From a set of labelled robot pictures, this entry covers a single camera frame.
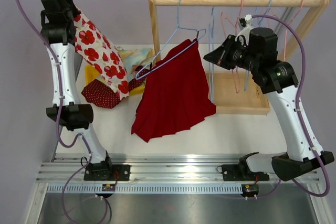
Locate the plain red skirt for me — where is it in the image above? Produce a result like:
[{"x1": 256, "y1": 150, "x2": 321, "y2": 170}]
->
[{"x1": 131, "y1": 39, "x2": 216, "y2": 142}]

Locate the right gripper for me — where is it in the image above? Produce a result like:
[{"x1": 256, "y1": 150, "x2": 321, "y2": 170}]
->
[{"x1": 205, "y1": 35, "x2": 260, "y2": 73}]

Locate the pastel floral skirt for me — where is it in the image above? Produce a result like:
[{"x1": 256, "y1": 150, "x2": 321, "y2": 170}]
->
[{"x1": 115, "y1": 46, "x2": 154, "y2": 82}]

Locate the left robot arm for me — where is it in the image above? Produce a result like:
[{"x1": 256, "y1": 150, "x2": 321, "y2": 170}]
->
[{"x1": 40, "y1": 0, "x2": 118, "y2": 181}]

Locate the yellow plastic tray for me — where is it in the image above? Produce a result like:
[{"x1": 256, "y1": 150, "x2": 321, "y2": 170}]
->
[{"x1": 85, "y1": 65, "x2": 145, "y2": 95}]

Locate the aluminium mounting rail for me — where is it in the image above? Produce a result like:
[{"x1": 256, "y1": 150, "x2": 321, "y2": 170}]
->
[{"x1": 34, "y1": 153, "x2": 321, "y2": 195}]

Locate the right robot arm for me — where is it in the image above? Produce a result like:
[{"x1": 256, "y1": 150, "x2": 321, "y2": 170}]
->
[{"x1": 204, "y1": 27, "x2": 334, "y2": 182}]

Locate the dark red dotted skirt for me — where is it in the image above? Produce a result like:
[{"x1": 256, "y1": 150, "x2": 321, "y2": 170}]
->
[{"x1": 81, "y1": 74, "x2": 146, "y2": 109}]

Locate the white red poppy skirt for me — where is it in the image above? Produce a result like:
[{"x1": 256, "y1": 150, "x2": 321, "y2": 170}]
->
[{"x1": 73, "y1": 13, "x2": 129, "y2": 100}]

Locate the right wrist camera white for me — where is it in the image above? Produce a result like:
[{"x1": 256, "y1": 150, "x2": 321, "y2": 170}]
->
[{"x1": 235, "y1": 14, "x2": 254, "y2": 44}]

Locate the wooden clothes rack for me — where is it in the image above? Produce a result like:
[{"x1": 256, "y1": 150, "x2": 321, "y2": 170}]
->
[{"x1": 148, "y1": 0, "x2": 332, "y2": 115}]

